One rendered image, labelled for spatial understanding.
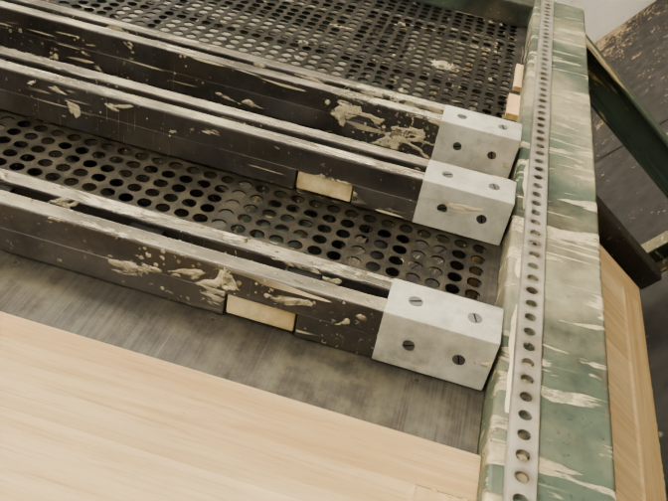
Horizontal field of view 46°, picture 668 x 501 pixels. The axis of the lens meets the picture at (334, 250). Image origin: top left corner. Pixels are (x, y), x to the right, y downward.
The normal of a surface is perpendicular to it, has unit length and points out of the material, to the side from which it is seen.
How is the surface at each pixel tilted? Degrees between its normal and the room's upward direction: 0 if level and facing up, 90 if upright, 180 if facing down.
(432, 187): 90
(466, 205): 90
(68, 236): 90
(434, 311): 55
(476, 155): 90
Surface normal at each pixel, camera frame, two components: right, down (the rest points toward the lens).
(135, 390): 0.16, -0.79
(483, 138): -0.23, 0.55
